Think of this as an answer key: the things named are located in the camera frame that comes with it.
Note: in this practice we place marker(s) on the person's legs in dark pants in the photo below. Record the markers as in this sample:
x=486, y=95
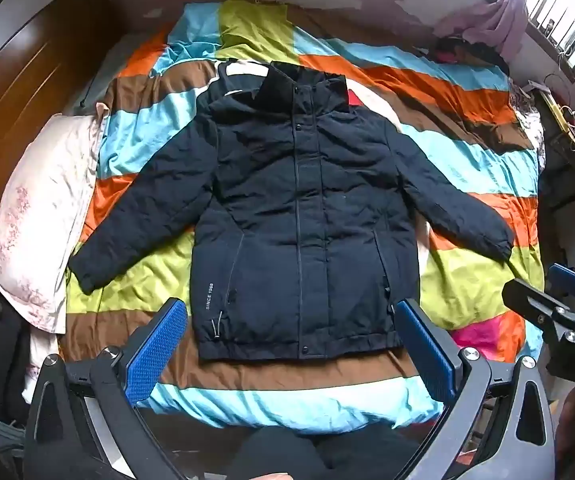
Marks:
x=327, y=455

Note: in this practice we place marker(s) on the pile of dark clothes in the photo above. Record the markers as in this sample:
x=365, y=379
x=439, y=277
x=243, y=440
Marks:
x=460, y=52

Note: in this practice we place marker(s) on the dark navy padded jacket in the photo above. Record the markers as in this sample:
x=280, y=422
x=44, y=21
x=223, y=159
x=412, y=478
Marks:
x=292, y=210

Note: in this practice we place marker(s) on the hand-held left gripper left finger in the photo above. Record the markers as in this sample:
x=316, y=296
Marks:
x=156, y=352

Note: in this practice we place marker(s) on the cluttered shelf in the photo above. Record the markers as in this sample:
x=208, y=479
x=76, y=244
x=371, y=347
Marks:
x=570, y=130

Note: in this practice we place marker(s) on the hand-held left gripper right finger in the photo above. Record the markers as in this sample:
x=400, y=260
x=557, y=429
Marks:
x=427, y=355

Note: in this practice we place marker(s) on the pink curtain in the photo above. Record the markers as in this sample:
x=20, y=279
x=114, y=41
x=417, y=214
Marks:
x=492, y=20

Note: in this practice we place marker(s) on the colourful striped blanket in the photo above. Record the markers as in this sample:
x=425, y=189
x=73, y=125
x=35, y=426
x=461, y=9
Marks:
x=467, y=160

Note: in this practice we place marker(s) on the brown wooden headboard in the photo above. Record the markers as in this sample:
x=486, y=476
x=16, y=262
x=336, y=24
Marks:
x=22, y=90

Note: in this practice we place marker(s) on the pink floral pillow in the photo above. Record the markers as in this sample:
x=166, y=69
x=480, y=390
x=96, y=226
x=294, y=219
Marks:
x=42, y=210

